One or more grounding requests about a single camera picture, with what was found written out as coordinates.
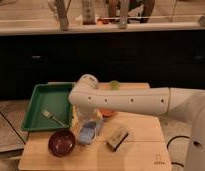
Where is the black cable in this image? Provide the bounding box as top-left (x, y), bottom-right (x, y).
top-left (166, 135), bottom-right (191, 168)

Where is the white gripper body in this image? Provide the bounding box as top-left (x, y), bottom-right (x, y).
top-left (74, 106), bottom-right (102, 130)

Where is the dark red bowl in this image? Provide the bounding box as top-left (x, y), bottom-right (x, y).
top-left (48, 129), bottom-right (76, 157)

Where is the green plastic tray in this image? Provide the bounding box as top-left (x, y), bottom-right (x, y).
top-left (21, 83), bottom-right (73, 131)

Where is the green paper cup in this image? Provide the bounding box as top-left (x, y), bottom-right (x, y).
top-left (109, 80), bottom-right (120, 90)

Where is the dark cabinet counter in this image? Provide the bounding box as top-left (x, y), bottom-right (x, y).
top-left (0, 22), bottom-right (205, 100)

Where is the brown sponge block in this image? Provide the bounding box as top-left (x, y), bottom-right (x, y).
top-left (107, 127), bottom-right (129, 151)

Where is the blue translucent gripper finger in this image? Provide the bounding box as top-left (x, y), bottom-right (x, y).
top-left (78, 121), bottom-right (99, 145)

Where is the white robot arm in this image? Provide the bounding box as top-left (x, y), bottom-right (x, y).
top-left (69, 74), bottom-right (205, 171)

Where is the silver fork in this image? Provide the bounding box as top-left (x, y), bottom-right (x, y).
top-left (42, 110), bottom-right (67, 127)

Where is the orange plate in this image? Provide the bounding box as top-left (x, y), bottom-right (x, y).
top-left (99, 109), bottom-right (117, 117)

